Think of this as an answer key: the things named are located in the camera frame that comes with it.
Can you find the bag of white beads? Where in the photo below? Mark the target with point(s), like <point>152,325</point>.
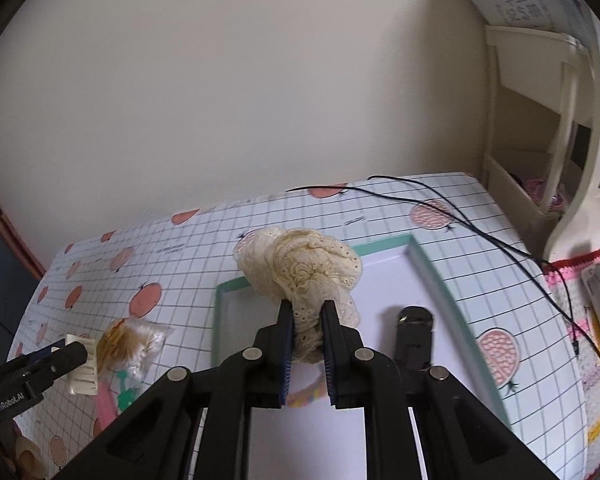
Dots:
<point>130,345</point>

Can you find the green translucent hair clip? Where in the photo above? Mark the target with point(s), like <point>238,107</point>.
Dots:
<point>129,389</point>

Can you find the pastel rainbow hair scrunchie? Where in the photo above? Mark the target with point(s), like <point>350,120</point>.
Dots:
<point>306,396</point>

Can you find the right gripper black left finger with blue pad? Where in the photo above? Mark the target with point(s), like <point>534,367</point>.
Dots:
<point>195,425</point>

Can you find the person's hand below gripper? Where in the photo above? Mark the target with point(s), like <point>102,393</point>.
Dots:
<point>28,456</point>

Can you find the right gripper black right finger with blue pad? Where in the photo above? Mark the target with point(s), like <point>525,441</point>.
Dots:
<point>419,425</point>

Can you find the white desktop organizer shelf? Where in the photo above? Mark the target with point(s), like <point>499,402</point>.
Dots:
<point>541,159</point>

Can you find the cream claw hair clip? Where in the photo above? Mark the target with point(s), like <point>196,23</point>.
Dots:
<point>84,379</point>

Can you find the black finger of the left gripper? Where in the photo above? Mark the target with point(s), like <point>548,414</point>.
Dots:
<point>23,380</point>

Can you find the pink crocheted mat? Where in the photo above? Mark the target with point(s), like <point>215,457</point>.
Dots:
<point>564,278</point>

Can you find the cream lace scrunchie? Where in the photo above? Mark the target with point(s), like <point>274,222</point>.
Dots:
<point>307,268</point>

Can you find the teal rimmed white box lid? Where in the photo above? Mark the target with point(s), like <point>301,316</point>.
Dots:
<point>317,441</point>

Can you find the pomegranate grid tablecloth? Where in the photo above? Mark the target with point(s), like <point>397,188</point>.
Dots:
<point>179,262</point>

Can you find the black toy car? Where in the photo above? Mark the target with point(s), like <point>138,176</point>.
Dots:
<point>413,346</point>

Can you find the pink hair clip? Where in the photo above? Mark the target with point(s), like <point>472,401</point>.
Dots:
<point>106,408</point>

